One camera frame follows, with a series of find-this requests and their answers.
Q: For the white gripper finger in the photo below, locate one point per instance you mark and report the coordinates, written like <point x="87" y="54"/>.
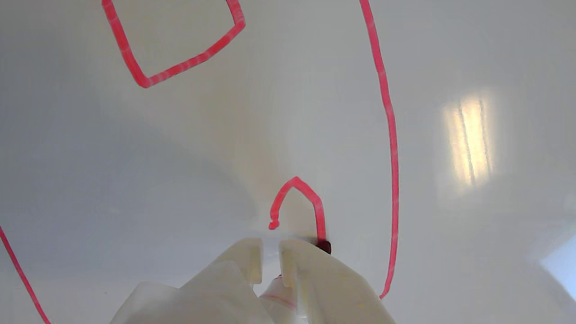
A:
<point x="216" y="292"/>
<point x="328" y="292"/>

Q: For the red whiteboard marker pen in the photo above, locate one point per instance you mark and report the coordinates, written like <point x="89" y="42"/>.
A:
<point x="274" y="300"/>

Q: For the white whiteboard with metal frame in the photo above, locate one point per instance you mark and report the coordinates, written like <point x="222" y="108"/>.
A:
<point x="135" y="135"/>

